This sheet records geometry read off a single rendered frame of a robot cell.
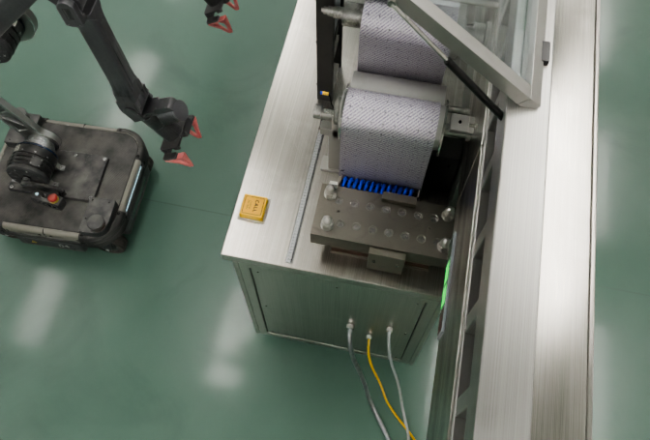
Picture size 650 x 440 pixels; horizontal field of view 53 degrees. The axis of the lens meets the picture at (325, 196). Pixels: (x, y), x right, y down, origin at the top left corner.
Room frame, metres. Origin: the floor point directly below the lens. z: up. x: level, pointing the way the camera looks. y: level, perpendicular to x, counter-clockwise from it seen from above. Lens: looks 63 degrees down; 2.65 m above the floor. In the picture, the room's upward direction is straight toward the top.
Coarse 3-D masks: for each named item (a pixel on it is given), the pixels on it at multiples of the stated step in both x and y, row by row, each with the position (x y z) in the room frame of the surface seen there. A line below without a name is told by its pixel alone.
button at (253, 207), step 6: (246, 198) 0.88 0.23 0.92; (252, 198) 0.88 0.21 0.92; (258, 198) 0.88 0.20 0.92; (264, 198) 0.88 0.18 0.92; (246, 204) 0.86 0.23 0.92; (252, 204) 0.86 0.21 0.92; (258, 204) 0.86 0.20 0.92; (264, 204) 0.86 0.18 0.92; (240, 210) 0.84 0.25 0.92; (246, 210) 0.84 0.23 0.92; (252, 210) 0.84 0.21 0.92; (258, 210) 0.84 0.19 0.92; (264, 210) 0.85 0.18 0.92; (240, 216) 0.83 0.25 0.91; (246, 216) 0.83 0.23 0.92; (252, 216) 0.83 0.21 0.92; (258, 216) 0.83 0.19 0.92
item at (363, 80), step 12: (360, 72) 1.12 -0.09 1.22; (360, 84) 1.07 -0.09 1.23; (372, 84) 1.07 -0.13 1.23; (384, 84) 1.07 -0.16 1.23; (396, 84) 1.07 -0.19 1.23; (408, 84) 1.07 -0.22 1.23; (420, 84) 1.07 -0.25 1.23; (432, 84) 1.08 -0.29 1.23; (408, 96) 1.03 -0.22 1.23; (420, 96) 1.03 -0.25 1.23; (432, 96) 1.03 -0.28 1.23; (444, 96) 1.03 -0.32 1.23
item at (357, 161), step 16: (352, 144) 0.90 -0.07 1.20; (352, 160) 0.90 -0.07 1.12; (368, 160) 0.89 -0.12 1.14; (384, 160) 0.88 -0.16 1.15; (400, 160) 0.88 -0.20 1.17; (416, 160) 0.87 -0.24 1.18; (352, 176) 0.90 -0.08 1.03; (368, 176) 0.89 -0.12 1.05; (384, 176) 0.88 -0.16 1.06; (400, 176) 0.87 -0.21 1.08; (416, 176) 0.87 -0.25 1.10
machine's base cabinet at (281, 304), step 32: (256, 288) 0.70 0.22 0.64; (288, 288) 0.68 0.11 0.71; (320, 288) 0.66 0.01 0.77; (352, 288) 0.64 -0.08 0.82; (256, 320) 0.71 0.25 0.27; (288, 320) 0.68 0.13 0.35; (320, 320) 0.66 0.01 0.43; (352, 320) 0.64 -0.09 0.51; (384, 320) 0.62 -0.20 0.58; (416, 320) 0.60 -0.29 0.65; (384, 352) 0.61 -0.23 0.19; (416, 352) 0.59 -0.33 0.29
